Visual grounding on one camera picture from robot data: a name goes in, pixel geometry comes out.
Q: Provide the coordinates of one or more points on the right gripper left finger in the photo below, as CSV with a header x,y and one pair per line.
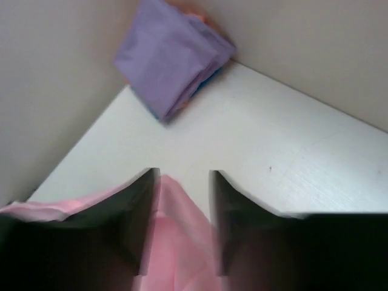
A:
x,y
92,243

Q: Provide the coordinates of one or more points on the purple folded t shirt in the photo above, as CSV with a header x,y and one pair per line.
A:
x,y
166,54

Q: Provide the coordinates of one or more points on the blue folded t shirt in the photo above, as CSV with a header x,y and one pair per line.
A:
x,y
200,87

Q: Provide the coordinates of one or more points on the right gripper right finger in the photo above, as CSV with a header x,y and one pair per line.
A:
x,y
261,248

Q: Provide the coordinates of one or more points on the pink t shirt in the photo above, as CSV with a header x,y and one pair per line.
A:
x,y
179,248

